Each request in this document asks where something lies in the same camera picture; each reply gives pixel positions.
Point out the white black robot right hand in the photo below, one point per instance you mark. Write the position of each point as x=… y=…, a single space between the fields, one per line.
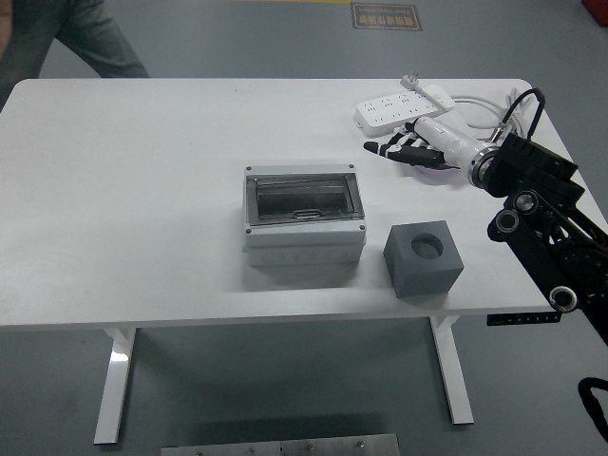
x=446 y=138

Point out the transparent hinged box lid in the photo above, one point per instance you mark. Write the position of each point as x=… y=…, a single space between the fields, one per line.
x=304 y=214

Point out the grey plastic electrical box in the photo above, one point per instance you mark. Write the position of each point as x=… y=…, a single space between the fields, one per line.
x=304 y=247

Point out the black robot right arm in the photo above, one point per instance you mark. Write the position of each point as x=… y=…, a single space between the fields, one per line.
x=537 y=237

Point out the purple white round object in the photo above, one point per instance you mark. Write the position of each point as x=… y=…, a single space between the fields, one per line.
x=432 y=172

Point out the long white power strip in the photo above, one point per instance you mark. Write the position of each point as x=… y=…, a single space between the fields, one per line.
x=389 y=111

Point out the white power plug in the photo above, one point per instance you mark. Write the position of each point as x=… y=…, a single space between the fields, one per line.
x=408 y=81

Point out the brown floor sign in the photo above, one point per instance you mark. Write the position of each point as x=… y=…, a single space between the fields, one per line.
x=385 y=16

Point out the grey block with round hole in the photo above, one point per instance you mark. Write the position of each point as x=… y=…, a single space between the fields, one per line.
x=427 y=275

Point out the black table control panel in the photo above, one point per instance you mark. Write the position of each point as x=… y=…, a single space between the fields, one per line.
x=522 y=318

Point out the red object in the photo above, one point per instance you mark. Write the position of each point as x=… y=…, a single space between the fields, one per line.
x=596 y=10

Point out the white table leg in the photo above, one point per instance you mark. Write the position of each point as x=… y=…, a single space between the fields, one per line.
x=114 y=385
x=451 y=375

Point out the person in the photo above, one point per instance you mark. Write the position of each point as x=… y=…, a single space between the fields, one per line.
x=95 y=38

